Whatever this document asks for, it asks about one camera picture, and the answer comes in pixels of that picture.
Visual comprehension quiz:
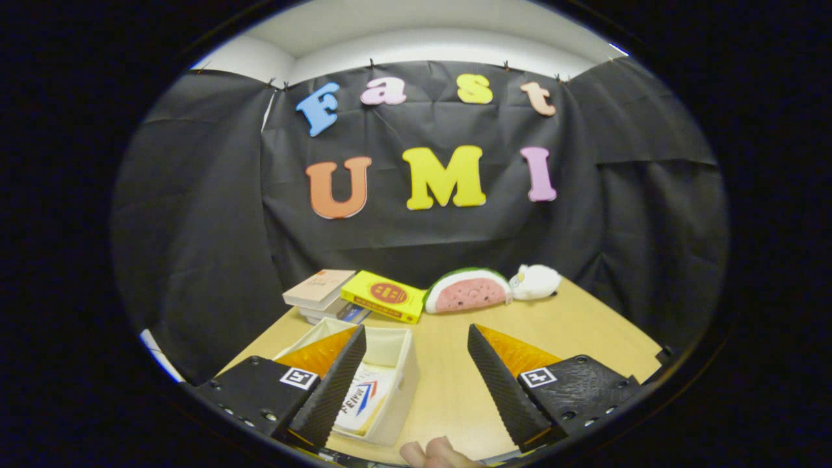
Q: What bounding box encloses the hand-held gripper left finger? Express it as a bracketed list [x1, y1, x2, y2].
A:
[195, 324, 368, 450]

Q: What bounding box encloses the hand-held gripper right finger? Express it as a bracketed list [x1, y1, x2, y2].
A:
[467, 323, 641, 454]

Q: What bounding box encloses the white canvas shoe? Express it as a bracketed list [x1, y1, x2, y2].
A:
[333, 362, 398, 437]

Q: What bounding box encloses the cream storage box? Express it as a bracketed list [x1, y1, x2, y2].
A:
[273, 317, 419, 448]

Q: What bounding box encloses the gray book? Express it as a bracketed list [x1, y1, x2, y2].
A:
[298, 299, 352, 324]

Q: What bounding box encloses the watermelon plush toy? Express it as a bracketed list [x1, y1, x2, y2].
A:
[424, 267, 514, 315]

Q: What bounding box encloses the yellow book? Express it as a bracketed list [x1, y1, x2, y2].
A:
[340, 270, 428, 324]

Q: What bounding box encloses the white plush toy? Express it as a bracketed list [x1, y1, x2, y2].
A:
[509, 264, 563, 301]

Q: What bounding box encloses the white panel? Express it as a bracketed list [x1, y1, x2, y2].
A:
[138, 328, 186, 384]

